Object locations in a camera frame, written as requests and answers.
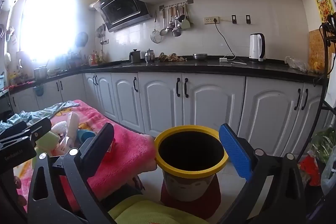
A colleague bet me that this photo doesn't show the yellow green clothing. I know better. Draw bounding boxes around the yellow green clothing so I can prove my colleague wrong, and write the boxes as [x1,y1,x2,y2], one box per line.
[108,194,210,224]

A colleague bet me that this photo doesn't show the green vegetables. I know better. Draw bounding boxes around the green vegetables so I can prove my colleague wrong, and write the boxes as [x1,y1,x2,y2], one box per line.
[310,127,336,164]

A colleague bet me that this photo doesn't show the white base cabinets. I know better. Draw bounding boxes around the white base cabinets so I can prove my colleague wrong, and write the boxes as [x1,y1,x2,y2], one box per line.
[10,72,334,159]

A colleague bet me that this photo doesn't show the white electric kettle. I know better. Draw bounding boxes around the white electric kettle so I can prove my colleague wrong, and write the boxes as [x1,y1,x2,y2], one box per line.
[249,33,266,62]

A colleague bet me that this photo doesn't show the clear plastic bag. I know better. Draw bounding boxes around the clear plastic bag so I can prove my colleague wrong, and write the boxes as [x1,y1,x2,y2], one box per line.
[285,56,309,72]

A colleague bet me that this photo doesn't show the window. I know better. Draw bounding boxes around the window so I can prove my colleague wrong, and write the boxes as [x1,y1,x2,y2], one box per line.
[22,0,76,62]

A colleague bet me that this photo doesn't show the wire strainer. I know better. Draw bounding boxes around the wire strainer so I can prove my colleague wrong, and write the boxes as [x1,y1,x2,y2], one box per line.
[150,11,162,44]

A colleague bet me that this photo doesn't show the orange patterned board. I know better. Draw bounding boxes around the orange patterned board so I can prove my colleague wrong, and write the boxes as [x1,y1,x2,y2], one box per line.
[308,30,336,73]

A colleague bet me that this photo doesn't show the black power cable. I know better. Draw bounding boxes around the black power cable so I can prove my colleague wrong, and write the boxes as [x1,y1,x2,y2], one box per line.
[215,20,237,58]

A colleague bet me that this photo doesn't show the white plastic bag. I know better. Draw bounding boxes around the white plastic bag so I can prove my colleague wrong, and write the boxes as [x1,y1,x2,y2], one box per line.
[320,145,336,188]

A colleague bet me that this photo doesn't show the person's left hand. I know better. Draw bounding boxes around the person's left hand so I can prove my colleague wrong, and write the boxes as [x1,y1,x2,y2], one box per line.
[14,176,27,207]

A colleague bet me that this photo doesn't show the black metal rack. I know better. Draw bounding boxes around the black metal rack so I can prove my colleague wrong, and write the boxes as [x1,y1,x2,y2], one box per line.
[307,14,336,151]

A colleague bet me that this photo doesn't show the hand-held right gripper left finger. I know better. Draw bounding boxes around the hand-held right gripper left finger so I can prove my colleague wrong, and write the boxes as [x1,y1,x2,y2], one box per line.
[27,122,117,224]

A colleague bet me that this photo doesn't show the yellow rimmed trash bin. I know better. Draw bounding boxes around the yellow rimmed trash bin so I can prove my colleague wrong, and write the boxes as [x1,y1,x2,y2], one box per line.
[154,125,229,202]

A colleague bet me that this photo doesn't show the red plastic bag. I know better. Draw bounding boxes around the red plastic bag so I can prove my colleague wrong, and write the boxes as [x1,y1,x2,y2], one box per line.
[298,154,319,180]

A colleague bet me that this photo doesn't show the yellow wall poster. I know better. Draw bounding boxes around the yellow wall poster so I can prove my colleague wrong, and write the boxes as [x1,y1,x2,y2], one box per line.
[313,0,336,22]

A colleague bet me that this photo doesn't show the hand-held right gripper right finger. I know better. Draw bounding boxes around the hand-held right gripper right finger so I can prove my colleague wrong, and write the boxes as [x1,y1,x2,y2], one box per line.
[218,123,307,224]

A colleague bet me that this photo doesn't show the light green sponge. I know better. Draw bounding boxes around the light green sponge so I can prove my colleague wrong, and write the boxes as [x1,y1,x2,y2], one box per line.
[35,132,61,155]

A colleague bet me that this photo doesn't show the steel cooking pot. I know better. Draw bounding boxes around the steel cooking pot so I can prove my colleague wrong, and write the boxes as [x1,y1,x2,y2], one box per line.
[34,66,48,80]

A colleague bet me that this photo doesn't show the red round floor mat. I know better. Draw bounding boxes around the red round floor mat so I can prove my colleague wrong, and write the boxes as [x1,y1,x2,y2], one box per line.
[161,175,221,219]

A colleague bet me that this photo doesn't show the steel teapot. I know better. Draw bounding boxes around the steel teapot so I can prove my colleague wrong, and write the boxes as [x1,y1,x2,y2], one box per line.
[144,49,155,63]

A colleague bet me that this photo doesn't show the dark lidded pitcher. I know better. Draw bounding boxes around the dark lidded pitcher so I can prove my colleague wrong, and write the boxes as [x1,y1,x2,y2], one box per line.
[129,49,142,63]

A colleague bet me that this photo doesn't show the light blue cloth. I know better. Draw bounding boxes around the light blue cloth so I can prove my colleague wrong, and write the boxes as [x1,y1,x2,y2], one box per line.
[0,101,80,132]

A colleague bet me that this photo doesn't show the small black fan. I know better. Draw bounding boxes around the small black fan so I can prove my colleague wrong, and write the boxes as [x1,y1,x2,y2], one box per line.
[75,31,89,47]

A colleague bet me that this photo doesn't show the pink printed blanket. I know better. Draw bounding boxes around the pink printed blanket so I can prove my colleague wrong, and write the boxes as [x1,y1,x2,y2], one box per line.
[13,99,158,214]

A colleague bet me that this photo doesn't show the teal item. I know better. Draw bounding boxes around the teal item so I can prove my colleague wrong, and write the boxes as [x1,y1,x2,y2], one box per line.
[77,130,96,144]

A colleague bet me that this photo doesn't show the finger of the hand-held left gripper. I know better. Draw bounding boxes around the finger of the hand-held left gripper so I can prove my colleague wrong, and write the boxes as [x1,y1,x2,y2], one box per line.
[26,118,52,146]
[0,122,28,139]

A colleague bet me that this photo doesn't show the group of condiment bottles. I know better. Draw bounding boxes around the group of condiment bottles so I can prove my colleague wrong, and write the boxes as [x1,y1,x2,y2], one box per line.
[88,49,105,65]

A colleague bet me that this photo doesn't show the white paper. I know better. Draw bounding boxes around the white paper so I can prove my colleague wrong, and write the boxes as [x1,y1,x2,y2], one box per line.
[51,121,67,134]

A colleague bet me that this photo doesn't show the white charger with cable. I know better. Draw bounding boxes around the white charger with cable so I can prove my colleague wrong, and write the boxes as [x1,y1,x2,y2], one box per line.
[220,52,248,66]

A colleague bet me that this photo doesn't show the black range hood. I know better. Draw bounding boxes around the black range hood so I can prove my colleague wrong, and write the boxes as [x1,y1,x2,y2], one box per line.
[90,0,153,33]

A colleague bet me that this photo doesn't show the row of hanging kitchen utensils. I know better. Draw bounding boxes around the row of hanging kitchen utensils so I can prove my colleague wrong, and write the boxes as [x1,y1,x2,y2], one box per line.
[159,2,193,38]

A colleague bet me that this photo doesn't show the pile of brown dried roots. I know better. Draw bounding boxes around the pile of brown dried roots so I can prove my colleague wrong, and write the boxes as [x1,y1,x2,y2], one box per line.
[158,52,187,62]

